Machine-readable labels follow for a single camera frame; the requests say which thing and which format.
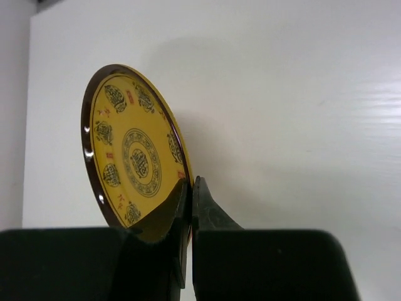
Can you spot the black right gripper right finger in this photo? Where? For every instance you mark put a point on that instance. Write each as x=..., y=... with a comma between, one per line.
x=232, y=263

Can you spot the yellow brown patterned plate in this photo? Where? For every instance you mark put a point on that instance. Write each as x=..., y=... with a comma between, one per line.
x=134, y=152

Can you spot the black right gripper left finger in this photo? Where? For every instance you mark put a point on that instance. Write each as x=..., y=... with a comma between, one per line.
x=144, y=262

